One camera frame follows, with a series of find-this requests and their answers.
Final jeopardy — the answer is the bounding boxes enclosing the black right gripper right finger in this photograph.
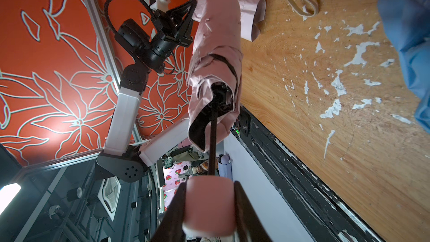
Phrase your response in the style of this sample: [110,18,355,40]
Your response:
[234,181,272,242]

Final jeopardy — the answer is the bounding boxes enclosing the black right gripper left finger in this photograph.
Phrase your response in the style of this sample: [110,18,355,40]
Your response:
[150,183,187,242]

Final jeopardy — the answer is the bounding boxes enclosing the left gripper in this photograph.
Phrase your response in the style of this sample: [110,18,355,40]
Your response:
[151,0,197,61]

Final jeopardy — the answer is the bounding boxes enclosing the pink sleeved umbrella long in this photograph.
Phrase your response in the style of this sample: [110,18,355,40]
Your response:
[183,0,243,238]

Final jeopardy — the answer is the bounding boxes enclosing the blue sleeved umbrella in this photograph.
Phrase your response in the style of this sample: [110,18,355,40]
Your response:
[377,0,430,132]

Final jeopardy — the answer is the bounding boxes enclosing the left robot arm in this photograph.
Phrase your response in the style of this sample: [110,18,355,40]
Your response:
[95,0,198,183]

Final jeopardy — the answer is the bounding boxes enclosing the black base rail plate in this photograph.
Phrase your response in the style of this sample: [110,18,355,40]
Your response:
[224,108,380,242]

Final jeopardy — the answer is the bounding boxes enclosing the aluminium frame rail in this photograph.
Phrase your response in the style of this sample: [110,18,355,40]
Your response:
[13,0,145,242]

